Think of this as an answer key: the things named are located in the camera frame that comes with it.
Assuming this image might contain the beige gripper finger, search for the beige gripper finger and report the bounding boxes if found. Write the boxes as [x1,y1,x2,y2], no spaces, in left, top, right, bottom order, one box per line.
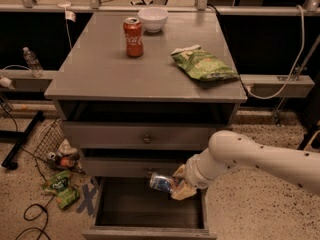
[173,164,185,179]
[171,180,197,201]

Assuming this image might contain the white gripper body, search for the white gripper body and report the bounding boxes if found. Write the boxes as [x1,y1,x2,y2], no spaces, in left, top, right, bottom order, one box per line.
[185,154,214,189]

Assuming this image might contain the blue silver redbull can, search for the blue silver redbull can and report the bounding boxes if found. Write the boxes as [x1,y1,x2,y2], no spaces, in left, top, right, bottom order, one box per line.
[149,172,180,194]

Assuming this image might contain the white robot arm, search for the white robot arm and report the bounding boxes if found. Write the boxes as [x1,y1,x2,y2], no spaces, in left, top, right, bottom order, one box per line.
[171,130,320,200]

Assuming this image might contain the grey bottom drawer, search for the grey bottom drawer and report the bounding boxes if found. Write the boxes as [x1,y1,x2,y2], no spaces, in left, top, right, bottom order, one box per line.
[82,178,217,240]

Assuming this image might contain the grey drawer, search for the grey drawer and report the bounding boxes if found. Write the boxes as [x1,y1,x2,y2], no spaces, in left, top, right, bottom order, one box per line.
[81,149,196,178]
[82,178,217,240]
[62,121,231,150]

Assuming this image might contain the grey middle drawer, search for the grey middle drawer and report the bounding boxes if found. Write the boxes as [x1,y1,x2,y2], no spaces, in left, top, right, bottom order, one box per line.
[81,149,196,178]

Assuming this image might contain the grey drawer cabinet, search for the grey drawer cabinet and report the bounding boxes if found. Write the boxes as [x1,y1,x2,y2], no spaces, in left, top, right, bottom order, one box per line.
[44,11,248,240]

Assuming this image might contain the grey top drawer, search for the grey top drawer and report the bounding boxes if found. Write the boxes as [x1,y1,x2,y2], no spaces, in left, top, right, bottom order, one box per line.
[62,121,231,150]

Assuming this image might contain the red coca-cola can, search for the red coca-cola can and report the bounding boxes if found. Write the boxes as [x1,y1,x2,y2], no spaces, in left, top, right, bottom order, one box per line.
[123,17,144,57]

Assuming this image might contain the green chip bag on cabinet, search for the green chip bag on cabinet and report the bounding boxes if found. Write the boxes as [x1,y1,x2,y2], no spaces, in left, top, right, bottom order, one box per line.
[171,45,238,82]

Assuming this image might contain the green chip bag on floor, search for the green chip bag on floor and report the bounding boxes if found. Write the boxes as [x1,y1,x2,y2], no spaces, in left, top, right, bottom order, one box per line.
[42,170,80,210]

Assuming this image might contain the white ceramic bowl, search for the white ceramic bowl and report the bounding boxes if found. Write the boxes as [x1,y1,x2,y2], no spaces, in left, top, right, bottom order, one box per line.
[138,7,169,33]

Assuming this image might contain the black table leg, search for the black table leg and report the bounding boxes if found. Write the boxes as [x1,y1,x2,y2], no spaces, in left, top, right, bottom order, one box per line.
[0,111,45,170]

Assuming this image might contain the clear plastic water bottle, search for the clear plastic water bottle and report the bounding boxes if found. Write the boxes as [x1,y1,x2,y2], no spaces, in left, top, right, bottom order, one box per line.
[23,47,44,78]

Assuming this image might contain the wire basket with trash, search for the wire basket with trash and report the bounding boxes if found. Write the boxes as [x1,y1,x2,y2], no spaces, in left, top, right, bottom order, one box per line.
[34,120,83,173]

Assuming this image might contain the white cable right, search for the white cable right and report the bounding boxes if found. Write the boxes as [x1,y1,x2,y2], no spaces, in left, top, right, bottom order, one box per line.
[243,4,306,101]

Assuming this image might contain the white cable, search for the white cable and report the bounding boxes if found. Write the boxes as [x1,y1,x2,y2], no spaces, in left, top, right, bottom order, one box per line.
[63,6,77,50]
[243,4,306,101]

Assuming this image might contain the white cable left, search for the white cable left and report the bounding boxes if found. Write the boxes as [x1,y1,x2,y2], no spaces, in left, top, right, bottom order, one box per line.
[63,6,77,50]

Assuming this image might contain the metal rail frame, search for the metal rail frame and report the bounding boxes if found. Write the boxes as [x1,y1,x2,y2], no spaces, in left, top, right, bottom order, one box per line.
[0,0,320,17]

